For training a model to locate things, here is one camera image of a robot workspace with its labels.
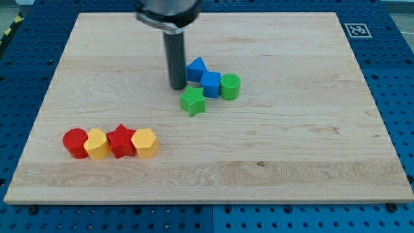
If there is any yellow heart block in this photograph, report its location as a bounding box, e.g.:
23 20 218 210
83 128 111 161

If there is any blue cube block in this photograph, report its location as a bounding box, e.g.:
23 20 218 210
200 71 221 98

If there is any yellow hexagon block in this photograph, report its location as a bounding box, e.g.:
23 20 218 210
131 128 159 159

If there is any wooden board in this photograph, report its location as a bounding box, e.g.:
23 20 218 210
5 12 413 205

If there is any green cylinder block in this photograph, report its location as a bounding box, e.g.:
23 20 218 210
219 73 241 100

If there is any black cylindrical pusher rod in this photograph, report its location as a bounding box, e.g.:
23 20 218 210
163 32 187 90

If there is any red star block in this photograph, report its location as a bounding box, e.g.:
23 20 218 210
106 124 135 159

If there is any green star block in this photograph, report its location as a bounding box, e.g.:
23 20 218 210
180 86 206 117

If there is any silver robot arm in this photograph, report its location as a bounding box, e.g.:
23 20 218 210
135 0 201 90

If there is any red cylinder block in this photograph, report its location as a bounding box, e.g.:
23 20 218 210
62 128 89 159

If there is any blue triangle block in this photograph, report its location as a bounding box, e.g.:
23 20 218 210
186 57 207 82

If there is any white fiducial marker tag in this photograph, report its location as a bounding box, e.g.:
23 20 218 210
344 23 372 38

